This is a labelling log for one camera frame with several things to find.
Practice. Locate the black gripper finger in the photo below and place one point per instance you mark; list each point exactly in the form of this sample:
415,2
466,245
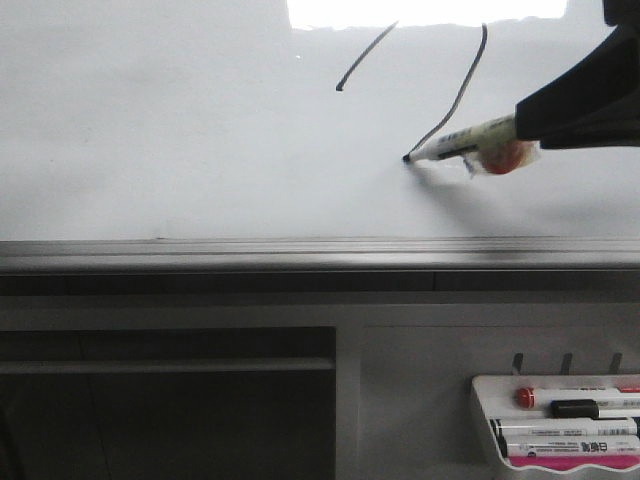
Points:
595,103

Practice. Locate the white black whiteboard marker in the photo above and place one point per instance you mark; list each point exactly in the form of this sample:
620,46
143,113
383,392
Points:
488,135

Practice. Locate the red magnet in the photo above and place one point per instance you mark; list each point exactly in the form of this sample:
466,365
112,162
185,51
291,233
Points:
501,159

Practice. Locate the right tray hook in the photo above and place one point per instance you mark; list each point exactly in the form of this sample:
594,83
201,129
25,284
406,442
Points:
615,365

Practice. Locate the tray hook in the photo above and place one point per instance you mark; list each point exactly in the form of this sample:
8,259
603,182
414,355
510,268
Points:
517,364
566,364
615,365

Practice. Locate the middle tray hook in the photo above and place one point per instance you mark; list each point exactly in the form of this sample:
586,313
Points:
566,364

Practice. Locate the left tray hook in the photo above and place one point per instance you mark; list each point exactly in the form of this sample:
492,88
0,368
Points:
517,364

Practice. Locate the red capped marker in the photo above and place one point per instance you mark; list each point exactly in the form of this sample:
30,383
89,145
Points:
534,398

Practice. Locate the black capped marker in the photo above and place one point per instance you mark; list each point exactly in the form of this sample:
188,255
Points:
565,409

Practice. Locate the white marker tray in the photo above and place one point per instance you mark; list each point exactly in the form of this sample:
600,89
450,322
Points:
494,397

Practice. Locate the white marker black end upper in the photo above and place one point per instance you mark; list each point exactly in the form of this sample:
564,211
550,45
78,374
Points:
557,428

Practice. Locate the white marker black end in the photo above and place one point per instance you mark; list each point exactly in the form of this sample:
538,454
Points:
568,446
557,428

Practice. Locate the white marker black end lower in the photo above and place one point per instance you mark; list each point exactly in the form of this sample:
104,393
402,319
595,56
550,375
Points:
568,446

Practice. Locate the pink eraser strip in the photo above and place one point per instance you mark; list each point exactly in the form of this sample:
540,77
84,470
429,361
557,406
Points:
565,463

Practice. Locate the whiteboard with grey frame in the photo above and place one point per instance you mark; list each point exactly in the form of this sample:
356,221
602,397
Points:
218,135

